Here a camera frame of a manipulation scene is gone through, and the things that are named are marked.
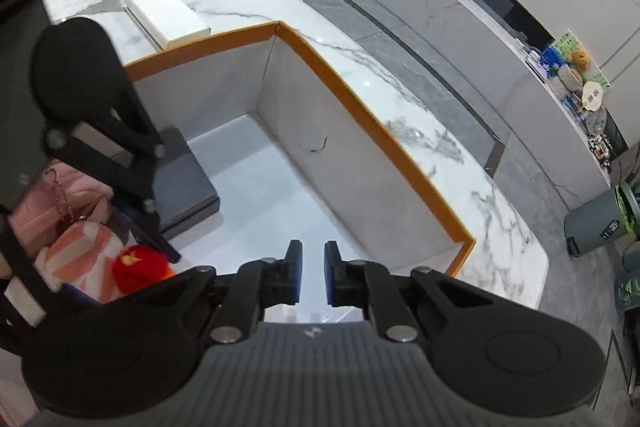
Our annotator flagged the black and white toy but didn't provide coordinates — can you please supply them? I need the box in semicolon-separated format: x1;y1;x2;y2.
587;133;614;168

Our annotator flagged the pink quilted bag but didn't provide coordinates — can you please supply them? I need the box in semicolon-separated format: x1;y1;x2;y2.
7;158;117;254

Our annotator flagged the dark grey square box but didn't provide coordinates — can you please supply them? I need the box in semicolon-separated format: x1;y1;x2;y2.
112;128;221;241

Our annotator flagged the long white box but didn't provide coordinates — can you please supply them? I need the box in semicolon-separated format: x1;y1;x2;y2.
123;0;211;50

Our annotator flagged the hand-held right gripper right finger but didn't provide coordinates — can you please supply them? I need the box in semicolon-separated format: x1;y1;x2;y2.
324;241;496;343

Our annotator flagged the orange-rimmed white box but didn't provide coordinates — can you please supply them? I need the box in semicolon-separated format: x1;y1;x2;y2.
122;21;477;310

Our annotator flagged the grey stone pot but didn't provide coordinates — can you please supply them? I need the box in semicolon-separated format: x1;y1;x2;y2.
556;66;584;101

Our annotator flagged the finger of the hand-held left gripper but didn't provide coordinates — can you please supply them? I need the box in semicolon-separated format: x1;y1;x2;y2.
44;82;182;264
0;206;63;294

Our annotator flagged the brown teddy bear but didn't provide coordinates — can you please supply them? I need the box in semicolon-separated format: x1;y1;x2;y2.
569;46;594;71

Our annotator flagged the red plush toy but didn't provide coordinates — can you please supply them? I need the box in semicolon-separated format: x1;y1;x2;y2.
111;245;175;296

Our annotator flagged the grey trash bin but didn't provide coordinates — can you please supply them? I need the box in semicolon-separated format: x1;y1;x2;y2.
564;184;639;258

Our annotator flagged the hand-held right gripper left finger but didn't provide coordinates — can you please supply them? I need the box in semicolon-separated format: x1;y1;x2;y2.
165;239;304;344

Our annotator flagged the long-leaf potted plant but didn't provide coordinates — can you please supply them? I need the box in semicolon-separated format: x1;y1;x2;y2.
617;181;640;239

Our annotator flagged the marble television console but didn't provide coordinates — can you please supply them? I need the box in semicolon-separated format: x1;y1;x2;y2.
299;0;615;214

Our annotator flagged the round white paper fan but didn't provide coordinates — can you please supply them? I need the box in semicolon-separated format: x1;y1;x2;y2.
581;79;607;112

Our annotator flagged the pink striped cloth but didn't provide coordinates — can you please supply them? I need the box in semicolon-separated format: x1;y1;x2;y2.
34;222;127;304

